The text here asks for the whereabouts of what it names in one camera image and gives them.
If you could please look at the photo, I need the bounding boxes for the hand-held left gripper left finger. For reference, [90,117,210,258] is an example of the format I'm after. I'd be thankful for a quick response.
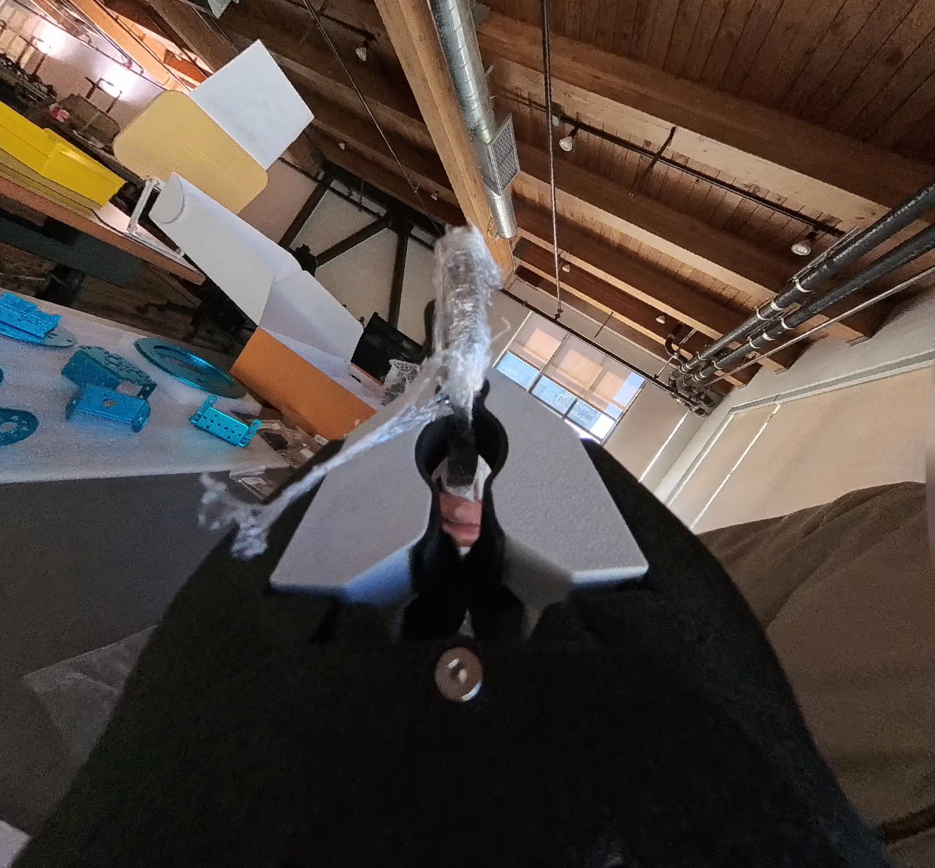
[269,386,466,637]

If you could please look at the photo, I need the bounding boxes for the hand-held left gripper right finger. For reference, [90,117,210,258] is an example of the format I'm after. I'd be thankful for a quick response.
[469,380,651,637]

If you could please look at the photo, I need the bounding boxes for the plastic-wrapped metal ring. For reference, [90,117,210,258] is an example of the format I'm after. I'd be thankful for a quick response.
[197,224,514,564]

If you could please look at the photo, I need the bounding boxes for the person's right hand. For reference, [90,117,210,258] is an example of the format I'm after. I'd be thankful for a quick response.
[440,494,483,548]

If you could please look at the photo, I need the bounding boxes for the pile of small screw bags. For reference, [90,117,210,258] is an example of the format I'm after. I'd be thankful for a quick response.
[228,421,331,501]

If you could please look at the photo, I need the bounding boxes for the bubble wrap packing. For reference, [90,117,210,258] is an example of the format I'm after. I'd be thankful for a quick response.
[382,359,422,403]

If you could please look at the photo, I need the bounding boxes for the orange cardboard box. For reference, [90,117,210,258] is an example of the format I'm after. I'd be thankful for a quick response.
[148,173,382,440]

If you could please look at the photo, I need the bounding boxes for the white foam sheet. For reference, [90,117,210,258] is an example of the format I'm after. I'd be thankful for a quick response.
[0,290,295,484]

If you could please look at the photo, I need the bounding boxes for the group of blue metal brackets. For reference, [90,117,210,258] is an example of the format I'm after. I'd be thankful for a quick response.
[0,290,159,447]

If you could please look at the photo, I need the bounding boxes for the person's beige jacket torso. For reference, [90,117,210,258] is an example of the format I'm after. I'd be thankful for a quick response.
[700,480,935,843]

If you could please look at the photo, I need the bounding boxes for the metal ceiling pipes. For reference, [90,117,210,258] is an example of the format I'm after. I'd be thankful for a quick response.
[667,180,935,418]

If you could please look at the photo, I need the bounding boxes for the large clear plastic bag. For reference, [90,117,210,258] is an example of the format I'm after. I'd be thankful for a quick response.
[22,623,159,739]

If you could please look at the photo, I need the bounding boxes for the wooden-edged table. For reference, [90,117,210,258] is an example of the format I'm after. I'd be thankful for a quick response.
[0,173,207,286]

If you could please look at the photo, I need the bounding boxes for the yellow and white panel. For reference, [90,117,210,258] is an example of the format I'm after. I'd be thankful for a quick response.
[112,40,317,217]

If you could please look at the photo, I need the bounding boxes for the stack of yellow boxes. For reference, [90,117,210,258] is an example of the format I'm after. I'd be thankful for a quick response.
[0,101,127,213]

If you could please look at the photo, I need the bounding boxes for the small blue U bracket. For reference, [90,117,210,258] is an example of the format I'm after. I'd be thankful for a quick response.
[189,394,262,448]

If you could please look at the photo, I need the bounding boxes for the blue round ring plate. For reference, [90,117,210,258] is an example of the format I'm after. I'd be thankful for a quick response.
[134,338,248,400]

